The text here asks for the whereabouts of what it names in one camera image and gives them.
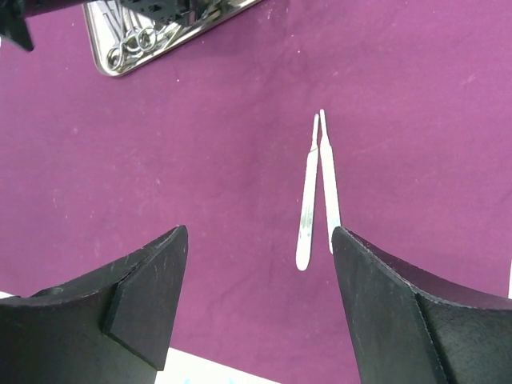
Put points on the purple surgical cloth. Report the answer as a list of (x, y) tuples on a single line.
[(214, 136)]

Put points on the steel instrument tray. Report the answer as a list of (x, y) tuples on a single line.
[(172, 36)]

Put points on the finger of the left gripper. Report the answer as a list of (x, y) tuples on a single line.
[(13, 24)]

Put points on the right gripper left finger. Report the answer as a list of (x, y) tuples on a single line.
[(111, 325)]

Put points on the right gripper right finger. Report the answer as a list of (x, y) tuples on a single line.
[(408, 325)]

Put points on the steel scissors in tray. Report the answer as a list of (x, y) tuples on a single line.
[(132, 38)]

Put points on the steel tweezers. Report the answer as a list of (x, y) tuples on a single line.
[(333, 217), (305, 232)]

